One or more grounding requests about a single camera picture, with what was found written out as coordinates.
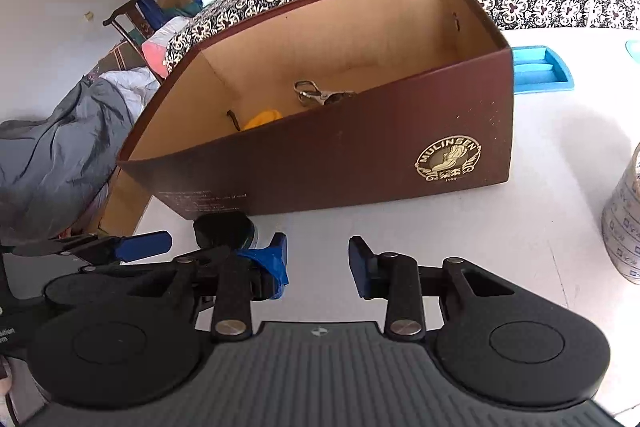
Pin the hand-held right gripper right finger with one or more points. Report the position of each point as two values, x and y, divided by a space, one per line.
359 264

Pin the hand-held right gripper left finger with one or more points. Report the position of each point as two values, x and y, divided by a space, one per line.
275 264

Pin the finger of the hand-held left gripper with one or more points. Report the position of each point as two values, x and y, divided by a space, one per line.
145 245

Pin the black round jar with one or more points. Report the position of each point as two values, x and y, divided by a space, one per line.
225 229

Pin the brown cardboard box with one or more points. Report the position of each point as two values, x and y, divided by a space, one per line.
350 167

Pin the grey cloth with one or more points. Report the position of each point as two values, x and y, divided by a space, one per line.
50 157

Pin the yellow object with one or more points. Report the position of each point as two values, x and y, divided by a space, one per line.
262 118

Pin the white crumpled cloth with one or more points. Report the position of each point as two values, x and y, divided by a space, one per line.
131 84

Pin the metal spring clip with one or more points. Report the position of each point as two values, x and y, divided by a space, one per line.
320 96

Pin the pink cloth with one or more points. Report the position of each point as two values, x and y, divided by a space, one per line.
160 47

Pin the dark wooden chair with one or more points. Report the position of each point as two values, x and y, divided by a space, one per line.
125 14

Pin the white patterned cup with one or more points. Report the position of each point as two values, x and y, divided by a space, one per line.
625 227

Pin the blue plastic tray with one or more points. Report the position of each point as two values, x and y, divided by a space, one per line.
560 74

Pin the light blue object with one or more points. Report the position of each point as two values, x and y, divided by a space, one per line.
634 51

